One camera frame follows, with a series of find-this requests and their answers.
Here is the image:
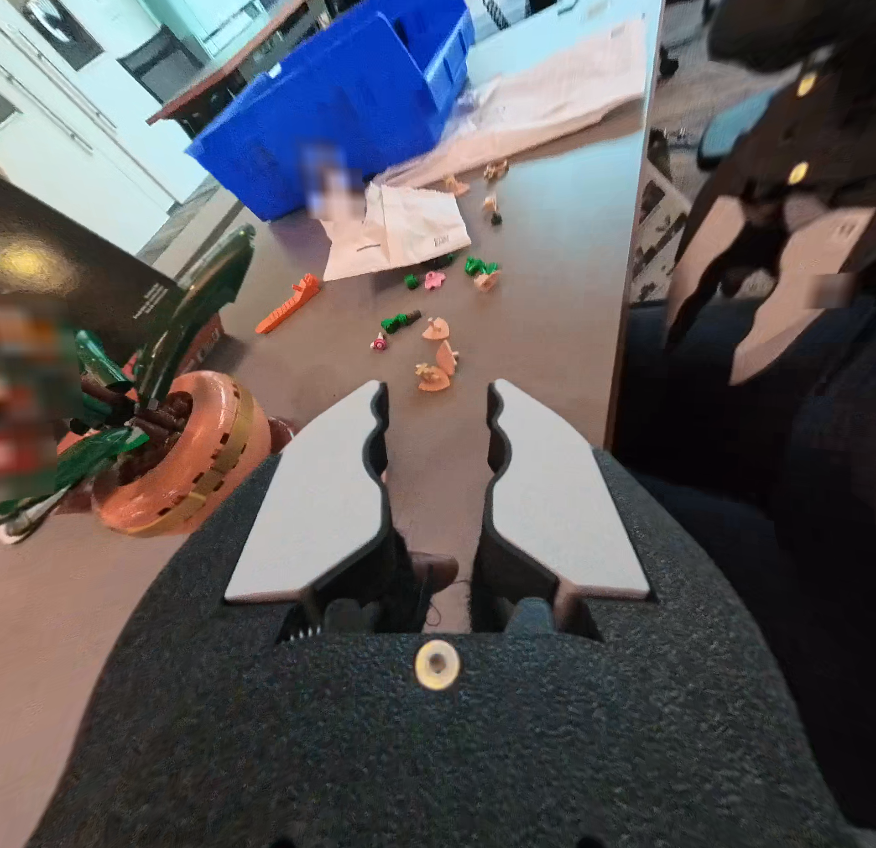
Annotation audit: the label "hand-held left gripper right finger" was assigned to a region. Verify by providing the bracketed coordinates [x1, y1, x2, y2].
[481, 379, 652, 602]

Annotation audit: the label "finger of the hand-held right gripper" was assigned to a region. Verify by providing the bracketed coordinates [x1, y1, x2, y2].
[665, 194, 757, 348]
[727, 208, 876, 387]

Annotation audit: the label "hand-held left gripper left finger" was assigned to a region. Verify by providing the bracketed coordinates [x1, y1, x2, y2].
[222, 379, 394, 602]

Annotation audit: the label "toy brick potted plant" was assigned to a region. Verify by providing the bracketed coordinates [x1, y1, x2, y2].
[0, 224, 295, 544]

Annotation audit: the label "person's legs in dark trousers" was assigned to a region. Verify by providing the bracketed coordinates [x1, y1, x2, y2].
[612, 300, 876, 848]

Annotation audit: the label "orange brick separator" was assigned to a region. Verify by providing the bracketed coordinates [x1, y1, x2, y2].
[255, 273, 321, 335]

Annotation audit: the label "large beige paper bag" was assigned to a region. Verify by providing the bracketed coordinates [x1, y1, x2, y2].
[472, 16, 647, 144]

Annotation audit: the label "white paper bag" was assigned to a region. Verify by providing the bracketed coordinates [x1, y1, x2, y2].
[366, 184, 473, 267]
[322, 215, 391, 282]

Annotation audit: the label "clear plastic bag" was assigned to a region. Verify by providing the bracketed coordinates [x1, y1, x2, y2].
[383, 88, 521, 186]

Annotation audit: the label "black toy set box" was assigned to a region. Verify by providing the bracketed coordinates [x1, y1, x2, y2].
[0, 177, 223, 383]

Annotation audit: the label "blue plastic bin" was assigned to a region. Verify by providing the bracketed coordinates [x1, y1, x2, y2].
[186, 0, 476, 222]

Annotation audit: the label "brown background table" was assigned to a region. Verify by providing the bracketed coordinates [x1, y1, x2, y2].
[147, 0, 336, 137]

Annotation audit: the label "white cabinet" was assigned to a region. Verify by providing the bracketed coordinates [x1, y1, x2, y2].
[0, 0, 193, 260]

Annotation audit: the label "black mesh office chair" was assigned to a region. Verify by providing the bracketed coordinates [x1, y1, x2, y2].
[116, 26, 206, 106]

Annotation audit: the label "dark wall picture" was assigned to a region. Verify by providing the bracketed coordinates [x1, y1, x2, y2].
[21, 0, 104, 72]

